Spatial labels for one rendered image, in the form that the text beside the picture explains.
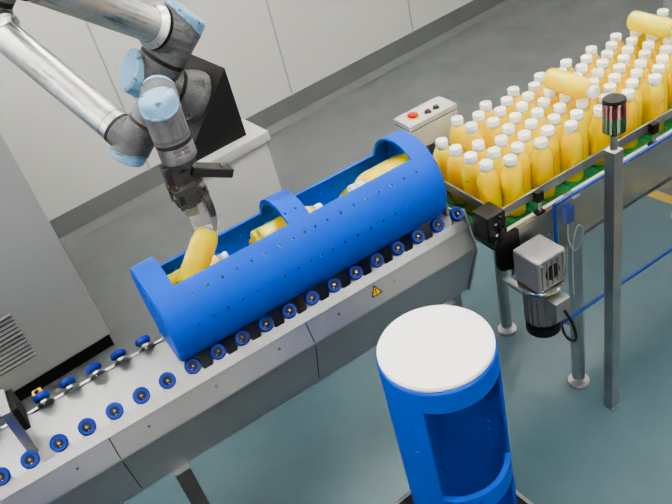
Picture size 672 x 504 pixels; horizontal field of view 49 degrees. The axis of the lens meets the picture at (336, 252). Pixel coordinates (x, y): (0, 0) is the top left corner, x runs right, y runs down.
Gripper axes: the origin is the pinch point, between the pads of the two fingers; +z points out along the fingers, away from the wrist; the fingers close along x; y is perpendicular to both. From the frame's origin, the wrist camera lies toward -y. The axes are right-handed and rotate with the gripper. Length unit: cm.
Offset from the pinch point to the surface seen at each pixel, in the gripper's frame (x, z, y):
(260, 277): 12.6, 13.7, -3.5
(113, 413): 10, 31, 44
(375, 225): 13.3, 16.4, -39.0
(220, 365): 10.6, 35.0, 14.5
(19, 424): 4, 25, 64
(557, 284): 35, 53, -84
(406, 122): -28, 17, -80
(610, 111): 37, 3, -104
